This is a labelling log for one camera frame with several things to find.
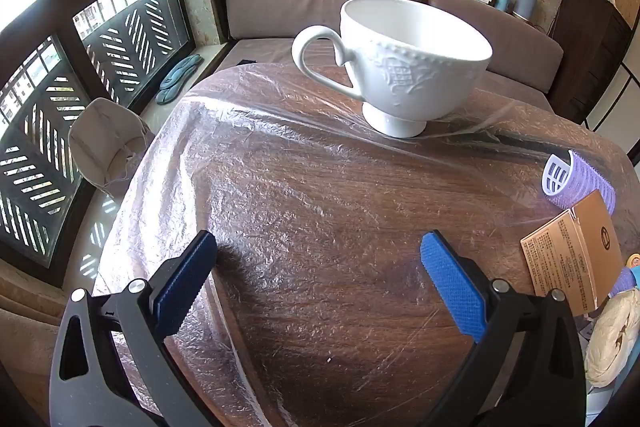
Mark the beige paper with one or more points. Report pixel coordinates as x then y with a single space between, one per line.
615 337

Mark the white embossed teacup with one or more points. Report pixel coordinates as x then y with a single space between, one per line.
415 67

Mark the grey cylinder speaker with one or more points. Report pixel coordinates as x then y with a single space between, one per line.
525 2

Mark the clear plastic table cover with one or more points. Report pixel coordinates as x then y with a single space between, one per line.
300 182

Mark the dark wooden cabinet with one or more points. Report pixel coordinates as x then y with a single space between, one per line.
587 52

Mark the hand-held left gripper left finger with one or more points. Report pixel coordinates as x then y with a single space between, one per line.
182 282

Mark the white panelled sliding door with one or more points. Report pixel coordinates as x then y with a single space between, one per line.
620 97

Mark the brown cardboard box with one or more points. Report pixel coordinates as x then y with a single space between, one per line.
560 257

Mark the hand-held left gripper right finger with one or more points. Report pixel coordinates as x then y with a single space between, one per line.
452 282

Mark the dark framed window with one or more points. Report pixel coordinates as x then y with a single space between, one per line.
55 7

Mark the blue slippers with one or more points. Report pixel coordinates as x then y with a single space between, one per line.
182 69

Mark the purple hair roller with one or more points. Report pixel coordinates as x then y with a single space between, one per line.
622 281
585 182

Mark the brown sofa back cushion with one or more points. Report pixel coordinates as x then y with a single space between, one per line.
290 7
520 52

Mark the blue cylinder container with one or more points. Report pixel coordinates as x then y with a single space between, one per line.
503 0

